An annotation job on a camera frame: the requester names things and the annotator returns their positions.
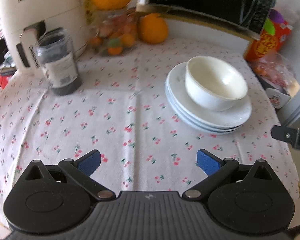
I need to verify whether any dark jar with white label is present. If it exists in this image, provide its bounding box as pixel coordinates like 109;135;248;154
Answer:
36;27;83;96

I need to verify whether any plastic bag of oranges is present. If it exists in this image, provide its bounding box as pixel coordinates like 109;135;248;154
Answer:
250;49;297;88

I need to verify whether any black microwave oven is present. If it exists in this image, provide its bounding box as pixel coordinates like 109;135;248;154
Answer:
145;0;277;35

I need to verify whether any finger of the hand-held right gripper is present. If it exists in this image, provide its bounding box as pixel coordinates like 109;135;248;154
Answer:
271;124;300;152

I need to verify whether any white straight-sided bowl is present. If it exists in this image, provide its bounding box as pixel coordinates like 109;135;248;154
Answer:
185;56;249;112

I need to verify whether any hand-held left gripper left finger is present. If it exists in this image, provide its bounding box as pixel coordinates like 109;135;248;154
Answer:
24;150;116;201

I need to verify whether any bag of small tangerines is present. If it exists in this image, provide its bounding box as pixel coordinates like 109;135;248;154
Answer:
86;4;138;57

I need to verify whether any white plate with faint flowers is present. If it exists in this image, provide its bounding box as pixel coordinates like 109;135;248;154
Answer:
166;62;252;127

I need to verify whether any white round bowl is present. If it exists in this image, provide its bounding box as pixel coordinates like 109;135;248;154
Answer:
187;57;248;100

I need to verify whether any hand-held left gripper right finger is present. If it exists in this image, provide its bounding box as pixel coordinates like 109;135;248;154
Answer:
182;149;276;200

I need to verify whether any white air fryer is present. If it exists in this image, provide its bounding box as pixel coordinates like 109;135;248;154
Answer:
0;0;91;76

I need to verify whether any red carton box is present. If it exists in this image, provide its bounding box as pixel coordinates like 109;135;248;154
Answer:
243;17;293;63

